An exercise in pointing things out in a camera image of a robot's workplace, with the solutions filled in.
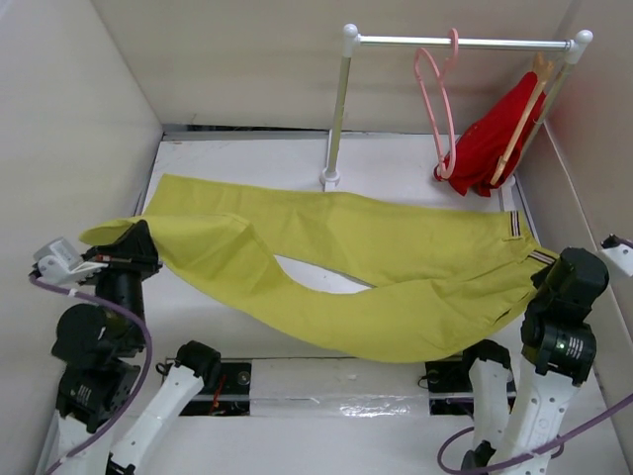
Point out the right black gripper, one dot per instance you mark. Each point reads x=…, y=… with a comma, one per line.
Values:
x=541, y=275

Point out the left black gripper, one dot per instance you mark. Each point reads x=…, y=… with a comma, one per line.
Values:
x=135, y=247

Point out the yellow-green trousers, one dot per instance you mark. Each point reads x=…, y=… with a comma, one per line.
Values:
x=376, y=280

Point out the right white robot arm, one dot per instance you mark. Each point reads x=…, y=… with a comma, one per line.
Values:
x=558, y=350

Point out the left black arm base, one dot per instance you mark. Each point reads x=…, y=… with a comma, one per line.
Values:
x=231, y=397

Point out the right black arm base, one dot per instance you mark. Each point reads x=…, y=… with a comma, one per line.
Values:
x=448, y=388

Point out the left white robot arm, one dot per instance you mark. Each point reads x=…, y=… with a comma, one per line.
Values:
x=91, y=399

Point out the red shorts on hanger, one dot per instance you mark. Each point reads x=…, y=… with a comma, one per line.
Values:
x=484, y=142

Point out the wooden clothes hanger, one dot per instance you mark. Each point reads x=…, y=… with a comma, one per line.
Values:
x=543, y=69

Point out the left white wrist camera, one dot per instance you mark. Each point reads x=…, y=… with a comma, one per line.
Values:
x=58, y=262

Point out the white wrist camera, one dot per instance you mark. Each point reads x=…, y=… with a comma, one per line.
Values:
x=616, y=252
x=58, y=262

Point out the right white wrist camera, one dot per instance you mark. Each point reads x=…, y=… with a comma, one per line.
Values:
x=616, y=252

